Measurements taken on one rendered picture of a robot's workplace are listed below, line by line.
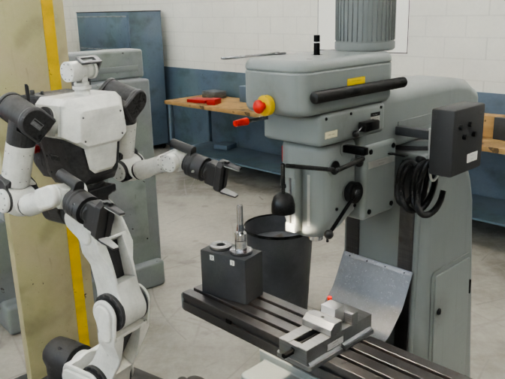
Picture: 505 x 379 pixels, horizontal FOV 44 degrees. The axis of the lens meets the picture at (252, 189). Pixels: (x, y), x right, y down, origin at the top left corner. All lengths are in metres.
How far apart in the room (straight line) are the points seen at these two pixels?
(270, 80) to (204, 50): 7.10
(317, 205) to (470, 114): 0.55
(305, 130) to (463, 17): 4.68
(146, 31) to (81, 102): 7.18
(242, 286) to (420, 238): 0.69
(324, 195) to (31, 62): 1.84
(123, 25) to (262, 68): 7.41
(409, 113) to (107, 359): 1.41
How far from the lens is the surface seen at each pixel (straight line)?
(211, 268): 2.52
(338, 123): 1.93
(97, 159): 2.17
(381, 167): 2.15
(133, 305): 2.30
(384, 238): 2.44
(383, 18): 2.13
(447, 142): 2.01
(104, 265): 2.27
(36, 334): 3.66
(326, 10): 7.39
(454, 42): 6.52
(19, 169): 2.12
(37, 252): 3.50
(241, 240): 2.44
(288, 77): 1.79
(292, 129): 1.94
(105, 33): 9.63
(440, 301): 2.55
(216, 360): 3.92
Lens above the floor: 2.04
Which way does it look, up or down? 16 degrees down
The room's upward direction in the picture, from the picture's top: 1 degrees counter-clockwise
